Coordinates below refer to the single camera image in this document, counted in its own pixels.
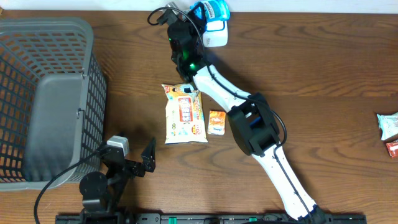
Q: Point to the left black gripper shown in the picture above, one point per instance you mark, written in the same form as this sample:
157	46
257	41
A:
148	159

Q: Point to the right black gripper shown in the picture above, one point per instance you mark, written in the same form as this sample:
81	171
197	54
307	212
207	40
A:
191	17

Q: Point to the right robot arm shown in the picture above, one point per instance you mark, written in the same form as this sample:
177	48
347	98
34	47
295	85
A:
255	127

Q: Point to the grey plastic shopping basket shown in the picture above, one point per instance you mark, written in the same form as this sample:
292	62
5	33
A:
53	98

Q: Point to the teal Listerine mouthwash bottle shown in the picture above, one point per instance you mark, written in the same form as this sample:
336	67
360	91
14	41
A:
212	10

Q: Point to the white barcode scanner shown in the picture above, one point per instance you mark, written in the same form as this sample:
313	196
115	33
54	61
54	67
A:
216	34

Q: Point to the yellow snack bag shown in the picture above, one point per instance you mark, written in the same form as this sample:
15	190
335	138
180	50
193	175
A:
185	121

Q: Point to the light teal wipes packet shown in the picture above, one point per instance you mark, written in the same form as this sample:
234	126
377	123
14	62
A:
388	125

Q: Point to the red Top chocolate bar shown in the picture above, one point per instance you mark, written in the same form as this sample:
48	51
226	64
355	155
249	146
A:
392	148

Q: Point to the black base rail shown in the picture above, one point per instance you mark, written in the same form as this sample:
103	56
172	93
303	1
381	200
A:
155	218

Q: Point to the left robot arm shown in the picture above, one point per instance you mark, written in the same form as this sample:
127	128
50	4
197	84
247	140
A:
102	192

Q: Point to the small orange snack packet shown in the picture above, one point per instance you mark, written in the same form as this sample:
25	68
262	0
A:
216	123

